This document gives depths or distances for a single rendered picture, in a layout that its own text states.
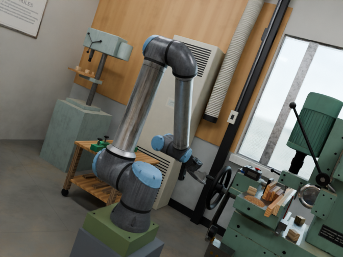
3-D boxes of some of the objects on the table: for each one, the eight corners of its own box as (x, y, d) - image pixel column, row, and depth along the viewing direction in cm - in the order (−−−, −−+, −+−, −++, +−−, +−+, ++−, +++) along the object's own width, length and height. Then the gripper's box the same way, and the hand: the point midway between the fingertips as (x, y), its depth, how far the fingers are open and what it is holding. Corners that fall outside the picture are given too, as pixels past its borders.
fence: (292, 196, 186) (295, 188, 185) (294, 197, 185) (298, 189, 184) (275, 215, 133) (280, 205, 132) (279, 217, 132) (284, 206, 132)
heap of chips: (246, 195, 149) (248, 191, 148) (265, 205, 144) (267, 201, 144) (243, 197, 142) (244, 194, 142) (262, 207, 138) (264, 204, 138)
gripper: (184, 150, 173) (209, 177, 164) (191, 150, 181) (215, 175, 172) (175, 161, 175) (199, 187, 167) (182, 160, 183) (205, 185, 175)
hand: (202, 183), depth 171 cm, fingers closed
